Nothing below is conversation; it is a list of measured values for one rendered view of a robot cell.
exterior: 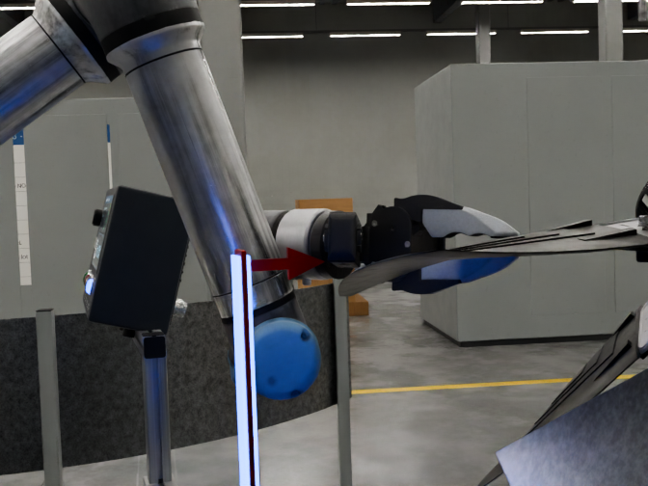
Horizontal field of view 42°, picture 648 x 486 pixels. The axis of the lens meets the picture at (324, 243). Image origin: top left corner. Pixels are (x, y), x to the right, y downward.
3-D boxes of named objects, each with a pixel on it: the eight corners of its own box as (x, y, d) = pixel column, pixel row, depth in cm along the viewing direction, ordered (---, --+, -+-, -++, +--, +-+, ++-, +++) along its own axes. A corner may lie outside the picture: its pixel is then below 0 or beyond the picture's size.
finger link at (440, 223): (537, 206, 78) (447, 213, 83) (512, 202, 73) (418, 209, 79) (538, 240, 78) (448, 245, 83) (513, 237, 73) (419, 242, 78)
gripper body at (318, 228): (457, 209, 85) (357, 211, 92) (416, 202, 78) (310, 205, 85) (455, 284, 84) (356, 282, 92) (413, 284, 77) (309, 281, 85)
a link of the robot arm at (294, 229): (276, 206, 87) (274, 284, 87) (311, 205, 84) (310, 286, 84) (318, 211, 93) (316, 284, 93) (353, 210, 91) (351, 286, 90)
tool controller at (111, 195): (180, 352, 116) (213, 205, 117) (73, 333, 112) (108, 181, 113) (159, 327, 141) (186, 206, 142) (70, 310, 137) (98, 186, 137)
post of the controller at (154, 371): (172, 481, 111) (165, 334, 110) (148, 484, 110) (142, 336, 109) (169, 474, 114) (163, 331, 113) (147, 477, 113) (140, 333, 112)
